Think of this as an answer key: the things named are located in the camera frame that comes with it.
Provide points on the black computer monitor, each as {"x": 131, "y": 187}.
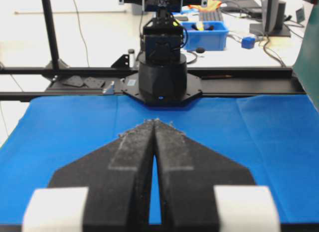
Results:
{"x": 273, "y": 15}

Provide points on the black metal frame post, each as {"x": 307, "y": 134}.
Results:
{"x": 51, "y": 35}

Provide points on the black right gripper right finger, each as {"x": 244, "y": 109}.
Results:
{"x": 204, "y": 191}

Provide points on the blue plastic bin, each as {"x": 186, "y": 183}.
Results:
{"x": 210, "y": 35}

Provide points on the small blue box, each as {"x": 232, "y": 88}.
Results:
{"x": 248, "y": 42}

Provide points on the blue table cloth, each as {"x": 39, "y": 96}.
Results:
{"x": 276, "y": 137}

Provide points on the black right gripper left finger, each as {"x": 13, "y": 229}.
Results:
{"x": 107, "y": 190}

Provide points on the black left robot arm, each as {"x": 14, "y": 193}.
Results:
{"x": 162, "y": 78}

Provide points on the black keyboard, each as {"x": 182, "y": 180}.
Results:
{"x": 211, "y": 16}

